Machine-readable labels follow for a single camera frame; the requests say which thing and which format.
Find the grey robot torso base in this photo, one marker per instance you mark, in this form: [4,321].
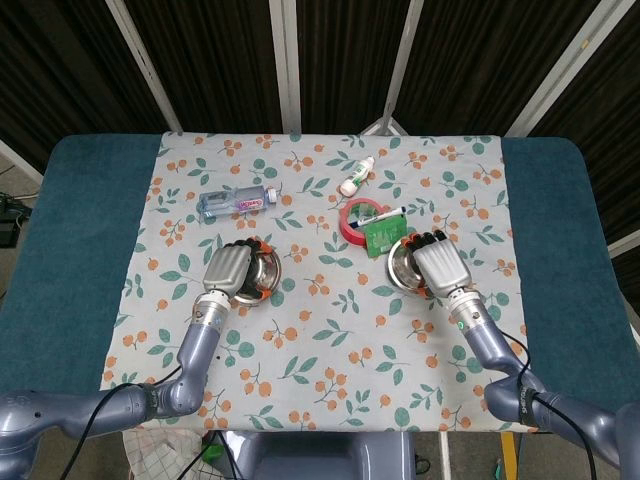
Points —
[320,460]

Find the teal table cover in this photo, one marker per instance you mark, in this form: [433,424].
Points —
[90,210]

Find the small white green-label bottle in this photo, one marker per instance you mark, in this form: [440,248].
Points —
[356,177]

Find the white table leg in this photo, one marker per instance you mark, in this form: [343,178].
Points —
[445,455]

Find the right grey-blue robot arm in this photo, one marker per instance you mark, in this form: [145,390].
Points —
[487,340]

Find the orange fruit print tablecloth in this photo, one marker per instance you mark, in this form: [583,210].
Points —
[320,340]

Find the white frame bar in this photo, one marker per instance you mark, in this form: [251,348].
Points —
[20,162]
[627,243]

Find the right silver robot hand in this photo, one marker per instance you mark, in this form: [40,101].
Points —
[442,265]

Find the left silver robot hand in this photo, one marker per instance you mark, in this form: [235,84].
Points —
[227,270]

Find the stainless steel bowl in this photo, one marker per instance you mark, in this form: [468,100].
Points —
[405,267]
[262,272]

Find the white double screen post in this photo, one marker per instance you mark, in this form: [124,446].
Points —
[286,65]

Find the white blue marker pen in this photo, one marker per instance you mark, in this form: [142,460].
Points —
[385,214]

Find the black floor equipment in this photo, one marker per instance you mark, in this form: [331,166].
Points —
[7,232]

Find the green foil sachet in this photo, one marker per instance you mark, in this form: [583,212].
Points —
[382,235]

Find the small green object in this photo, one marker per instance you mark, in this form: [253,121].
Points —
[212,452]

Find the clear plastic water bottle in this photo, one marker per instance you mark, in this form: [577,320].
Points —
[225,202]

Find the white screen frame post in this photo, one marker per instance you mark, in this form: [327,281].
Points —
[560,70]
[145,65]
[402,55]

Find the red tape roll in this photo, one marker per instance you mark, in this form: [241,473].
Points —
[345,227]

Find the white checked cloth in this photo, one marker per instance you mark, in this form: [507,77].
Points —
[160,455]

